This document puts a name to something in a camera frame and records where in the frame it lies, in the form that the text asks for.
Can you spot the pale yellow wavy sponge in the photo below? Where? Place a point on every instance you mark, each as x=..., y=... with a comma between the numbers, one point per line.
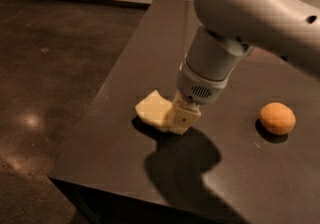
x=154, y=110

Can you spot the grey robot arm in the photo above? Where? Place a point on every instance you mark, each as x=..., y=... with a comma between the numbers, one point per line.
x=229, y=31

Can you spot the orange round fruit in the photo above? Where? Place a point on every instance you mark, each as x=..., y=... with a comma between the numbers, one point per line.
x=277, y=118

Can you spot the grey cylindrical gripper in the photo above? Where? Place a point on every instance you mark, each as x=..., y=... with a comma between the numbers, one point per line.
x=196, y=87

